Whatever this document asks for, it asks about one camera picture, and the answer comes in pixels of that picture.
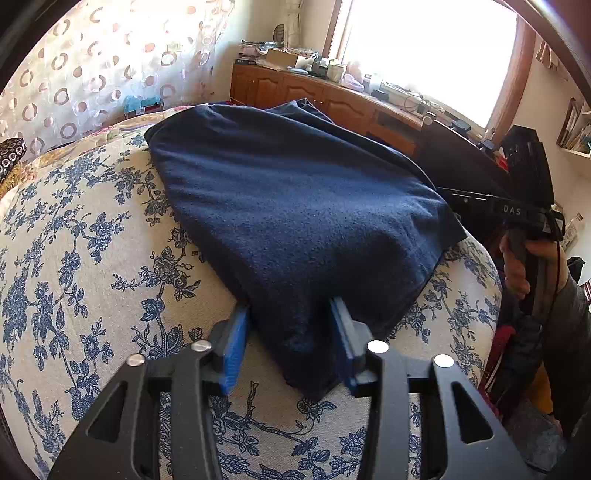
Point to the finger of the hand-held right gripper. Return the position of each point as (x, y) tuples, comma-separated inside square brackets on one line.
[(471, 196)]

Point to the white blue-floral bed sheet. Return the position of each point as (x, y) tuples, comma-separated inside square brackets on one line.
[(92, 277)]

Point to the person's right hand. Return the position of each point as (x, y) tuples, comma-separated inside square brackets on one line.
[(515, 267)]

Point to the circle-patterned sheer curtain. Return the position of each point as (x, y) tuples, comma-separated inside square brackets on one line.
[(92, 69)]

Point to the blue tissue box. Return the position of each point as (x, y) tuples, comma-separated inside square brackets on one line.
[(141, 105)]

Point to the person's right forearm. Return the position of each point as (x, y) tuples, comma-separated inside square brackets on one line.
[(570, 350)]

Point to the wooden cabinet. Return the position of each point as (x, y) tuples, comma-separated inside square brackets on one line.
[(300, 92)]

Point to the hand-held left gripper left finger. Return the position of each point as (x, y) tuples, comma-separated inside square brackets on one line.
[(235, 350)]

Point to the window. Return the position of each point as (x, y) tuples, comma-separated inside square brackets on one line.
[(425, 55)]

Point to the pale green jar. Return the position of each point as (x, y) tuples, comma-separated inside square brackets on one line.
[(335, 71)]

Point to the navy printed t-shirt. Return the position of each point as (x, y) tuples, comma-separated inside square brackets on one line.
[(295, 207)]

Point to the wall shelf with books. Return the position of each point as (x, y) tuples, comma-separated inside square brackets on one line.
[(575, 129)]

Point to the cardboard box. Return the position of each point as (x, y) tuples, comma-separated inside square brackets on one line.
[(282, 59)]

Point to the dark circle-patterned cloth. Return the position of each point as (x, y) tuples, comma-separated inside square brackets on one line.
[(10, 157)]

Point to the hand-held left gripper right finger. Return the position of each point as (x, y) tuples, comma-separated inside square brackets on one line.
[(344, 337)]

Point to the pile of red and dark clothes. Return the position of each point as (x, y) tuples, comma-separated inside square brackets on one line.
[(517, 350)]

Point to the white window curtain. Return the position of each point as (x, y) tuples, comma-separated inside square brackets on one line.
[(292, 25)]

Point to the pink floral blanket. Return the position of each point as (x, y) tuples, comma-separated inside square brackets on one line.
[(92, 138)]

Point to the stack of books and papers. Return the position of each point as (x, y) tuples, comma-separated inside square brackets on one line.
[(251, 51)]

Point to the pink object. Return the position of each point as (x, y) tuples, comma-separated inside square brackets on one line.
[(354, 74)]

